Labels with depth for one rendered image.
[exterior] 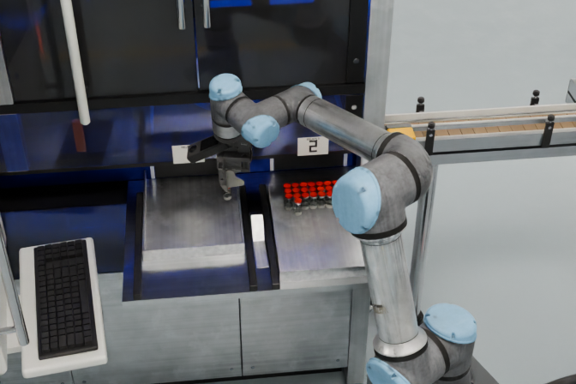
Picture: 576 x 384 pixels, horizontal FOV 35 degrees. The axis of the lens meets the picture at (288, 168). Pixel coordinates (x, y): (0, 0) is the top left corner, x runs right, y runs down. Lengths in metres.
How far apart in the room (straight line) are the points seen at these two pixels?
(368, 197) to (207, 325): 1.30
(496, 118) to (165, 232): 1.07
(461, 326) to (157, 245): 0.84
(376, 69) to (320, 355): 1.10
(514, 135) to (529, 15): 2.78
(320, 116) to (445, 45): 3.12
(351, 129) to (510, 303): 1.74
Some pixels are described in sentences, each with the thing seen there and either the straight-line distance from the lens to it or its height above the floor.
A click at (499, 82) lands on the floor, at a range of 4.83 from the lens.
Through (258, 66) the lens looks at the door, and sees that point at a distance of 2.36.
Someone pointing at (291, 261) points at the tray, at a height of 0.88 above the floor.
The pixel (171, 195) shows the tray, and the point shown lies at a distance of 2.57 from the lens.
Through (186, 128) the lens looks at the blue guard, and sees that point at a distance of 2.44.
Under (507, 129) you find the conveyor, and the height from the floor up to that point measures 0.93.
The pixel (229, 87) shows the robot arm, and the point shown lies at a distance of 2.08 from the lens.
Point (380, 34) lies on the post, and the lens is 2.35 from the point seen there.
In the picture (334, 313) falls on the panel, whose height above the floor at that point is 0.36.
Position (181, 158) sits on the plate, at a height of 1.01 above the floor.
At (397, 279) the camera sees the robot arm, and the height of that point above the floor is 1.20.
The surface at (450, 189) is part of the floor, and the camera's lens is 4.05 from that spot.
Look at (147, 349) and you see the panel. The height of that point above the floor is 0.26.
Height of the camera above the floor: 2.49
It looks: 37 degrees down
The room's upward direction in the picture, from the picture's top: straight up
